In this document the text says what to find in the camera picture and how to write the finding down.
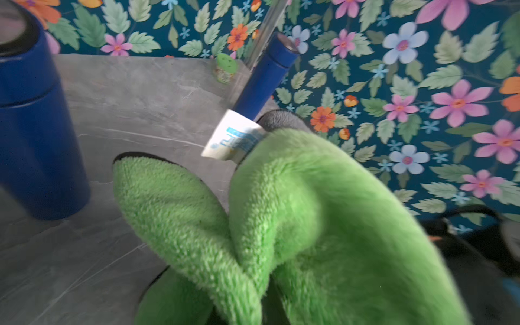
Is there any green microfiber cloth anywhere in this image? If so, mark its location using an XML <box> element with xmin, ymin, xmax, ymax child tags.
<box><xmin>112</xmin><ymin>110</ymin><xmax>471</xmax><ymax>324</ymax></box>

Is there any small green toy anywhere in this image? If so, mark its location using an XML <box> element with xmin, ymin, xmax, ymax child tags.
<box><xmin>213</xmin><ymin>53</ymin><xmax>237</xmax><ymax>84</ymax></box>

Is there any dark blue thermos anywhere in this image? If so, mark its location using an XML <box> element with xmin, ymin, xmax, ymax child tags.
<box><xmin>1</xmin><ymin>1</ymin><xmax>90</xmax><ymax>220</ymax></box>

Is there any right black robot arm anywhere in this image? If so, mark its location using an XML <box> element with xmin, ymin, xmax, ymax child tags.
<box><xmin>421</xmin><ymin>204</ymin><xmax>519</xmax><ymax>324</ymax></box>

